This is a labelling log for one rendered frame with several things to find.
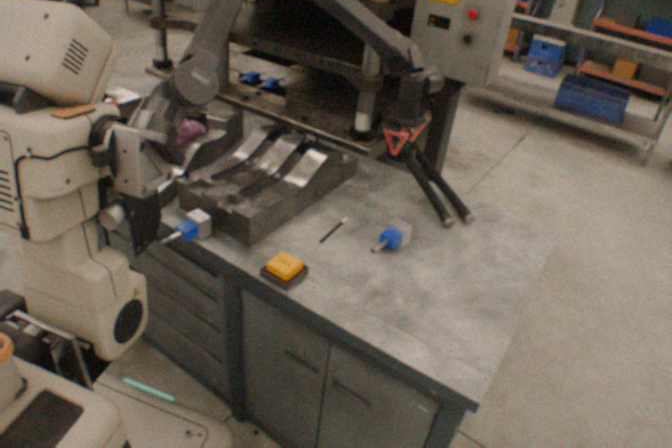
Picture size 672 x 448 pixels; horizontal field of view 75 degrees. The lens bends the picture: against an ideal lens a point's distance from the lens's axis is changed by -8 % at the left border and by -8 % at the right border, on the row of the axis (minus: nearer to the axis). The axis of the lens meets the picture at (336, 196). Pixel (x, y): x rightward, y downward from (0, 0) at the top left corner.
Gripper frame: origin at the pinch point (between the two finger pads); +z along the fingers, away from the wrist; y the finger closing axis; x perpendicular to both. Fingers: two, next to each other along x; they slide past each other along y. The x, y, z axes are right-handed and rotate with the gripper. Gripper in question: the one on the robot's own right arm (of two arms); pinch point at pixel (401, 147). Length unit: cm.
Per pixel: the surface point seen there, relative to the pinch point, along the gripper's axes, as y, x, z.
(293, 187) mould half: -21.1, 19.2, 11.3
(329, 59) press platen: 41, 52, -5
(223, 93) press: 33, 101, 20
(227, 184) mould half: -32.7, 32.0, 10.6
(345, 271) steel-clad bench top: -31.5, -5.1, 19.9
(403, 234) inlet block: -14.5, -11.1, 15.6
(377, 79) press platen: 34.7, 27.7, -4.4
